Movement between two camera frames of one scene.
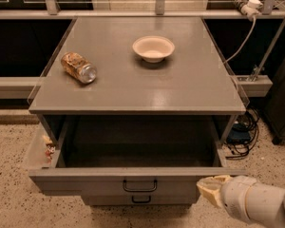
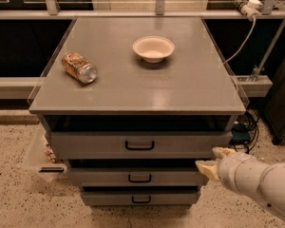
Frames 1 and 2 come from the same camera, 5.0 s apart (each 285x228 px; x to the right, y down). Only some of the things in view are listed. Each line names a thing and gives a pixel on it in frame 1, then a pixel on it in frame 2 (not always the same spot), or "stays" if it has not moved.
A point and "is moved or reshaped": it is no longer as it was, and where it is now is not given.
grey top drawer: [133, 154] is moved or reshaped
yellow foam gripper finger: [210, 186] → [210, 168]
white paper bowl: [153, 48] stays
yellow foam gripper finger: [222, 178] → [220, 152]
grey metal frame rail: [52, 12] stays
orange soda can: [78, 66] stays
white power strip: [249, 7] stays
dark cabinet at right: [279, 110] stays
